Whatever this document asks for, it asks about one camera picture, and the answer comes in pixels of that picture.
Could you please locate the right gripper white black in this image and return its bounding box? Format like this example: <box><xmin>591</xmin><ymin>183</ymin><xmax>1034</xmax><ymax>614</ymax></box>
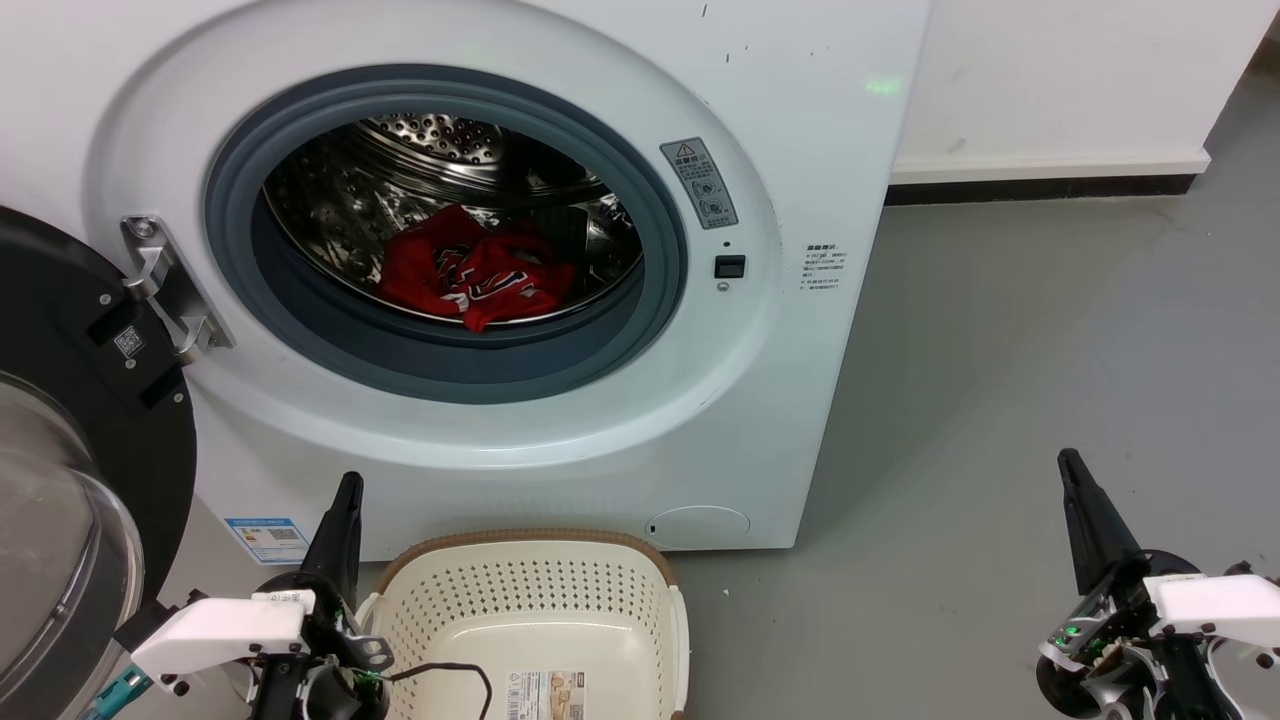
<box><xmin>1035</xmin><ymin>449</ymin><xmax>1280</xmax><ymax>720</ymax></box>

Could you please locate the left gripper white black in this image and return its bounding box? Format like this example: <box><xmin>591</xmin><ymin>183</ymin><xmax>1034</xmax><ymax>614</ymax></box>
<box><xmin>130</xmin><ymin>472</ymin><xmax>393</xmax><ymax>720</ymax></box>

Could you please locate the red basketball jersey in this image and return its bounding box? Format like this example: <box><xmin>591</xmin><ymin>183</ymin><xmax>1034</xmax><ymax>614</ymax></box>
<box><xmin>377</xmin><ymin>204</ymin><xmax>578</xmax><ymax>334</ymax></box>

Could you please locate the cream laundry basket brown rim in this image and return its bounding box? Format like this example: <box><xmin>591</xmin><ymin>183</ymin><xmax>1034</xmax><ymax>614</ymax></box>
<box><xmin>357</xmin><ymin>529</ymin><xmax>691</xmax><ymax>720</ymax></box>

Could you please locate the silver metal door hinge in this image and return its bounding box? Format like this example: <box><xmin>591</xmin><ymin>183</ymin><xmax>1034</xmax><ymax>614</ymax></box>
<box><xmin>120</xmin><ymin>213</ymin><xmax>236</xmax><ymax>366</ymax></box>

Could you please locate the stainless steel washing machine drum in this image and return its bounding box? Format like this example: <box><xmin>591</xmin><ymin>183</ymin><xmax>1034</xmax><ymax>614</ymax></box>
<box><xmin>262</xmin><ymin>112</ymin><xmax>646</xmax><ymax>326</ymax></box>

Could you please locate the washing machine door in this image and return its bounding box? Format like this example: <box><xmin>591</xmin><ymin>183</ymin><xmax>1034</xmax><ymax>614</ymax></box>
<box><xmin>0</xmin><ymin>205</ymin><xmax>198</xmax><ymax>720</ymax></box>

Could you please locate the blue and white energy label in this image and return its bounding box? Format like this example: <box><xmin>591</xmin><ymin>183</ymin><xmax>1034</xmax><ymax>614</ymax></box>
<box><xmin>224</xmin><ymin>517</ymin><xmax>311</xmax><ymax>566</ymax></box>

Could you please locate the grey rubber door gasket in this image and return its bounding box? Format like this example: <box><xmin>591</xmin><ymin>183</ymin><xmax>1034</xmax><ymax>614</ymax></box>
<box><xmin>203</xmin><ymin>65</ymin><xmax>691</xmax><ymax>406</ymax></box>

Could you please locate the paper product label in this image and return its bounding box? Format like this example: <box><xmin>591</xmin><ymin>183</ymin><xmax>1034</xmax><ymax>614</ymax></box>
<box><xmin>505</xmin><ymin>669</ymin><xmax>587</xmax><ymax>720</ymax></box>

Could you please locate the white front-load washing machine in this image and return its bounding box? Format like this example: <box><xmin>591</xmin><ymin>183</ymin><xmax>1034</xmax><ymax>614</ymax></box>
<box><xmin>0</xmin><ymin>0</ymin><xmax>933</xmax><ymax>563</ymax></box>

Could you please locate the black skirting strip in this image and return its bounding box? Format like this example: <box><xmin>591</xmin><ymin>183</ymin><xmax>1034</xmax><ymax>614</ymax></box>
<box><xmin>885</xmin><ymin>175</ymin><xmax>1197</xmax><ymax>207</ymax></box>

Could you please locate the round white filter cover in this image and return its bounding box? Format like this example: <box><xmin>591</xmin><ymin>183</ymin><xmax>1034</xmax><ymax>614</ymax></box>
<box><xmin>645</xmin><ymin>505</ymin><xmax>751</xmax><ymax>551</ymax></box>

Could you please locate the small printed text label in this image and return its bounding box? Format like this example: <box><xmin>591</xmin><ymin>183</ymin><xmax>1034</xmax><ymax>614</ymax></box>
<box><xmin>800</xmin><ymin>243</ymin><xmax>849</xmax><ymax>293</ymax></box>

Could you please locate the grey warning sticker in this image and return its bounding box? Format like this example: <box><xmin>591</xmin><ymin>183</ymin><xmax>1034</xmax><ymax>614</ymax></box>
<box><xmin>659</xmin><ymin>137</ymin><xmax>740</xmax><ymax>231</ymax></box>

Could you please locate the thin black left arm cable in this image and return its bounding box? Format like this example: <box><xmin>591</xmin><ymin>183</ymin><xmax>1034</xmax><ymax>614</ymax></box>
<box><xmin>388</xmin><ymin>662</ymin><xmax>494</xmax><ymax>720</ymax></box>

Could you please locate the teal left camera connector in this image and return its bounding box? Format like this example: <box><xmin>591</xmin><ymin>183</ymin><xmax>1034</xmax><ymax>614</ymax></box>
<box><xmin>85</xmin><ymin>668</ymin><xmax>151</xmax><ymax>720</ymax></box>

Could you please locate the white wall baseboard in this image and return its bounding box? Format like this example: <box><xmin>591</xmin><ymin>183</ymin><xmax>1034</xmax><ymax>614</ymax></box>
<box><xmin>890</xmin><ymin>150</ymin><xmax>1211</xmax><ymax>187</ymax></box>

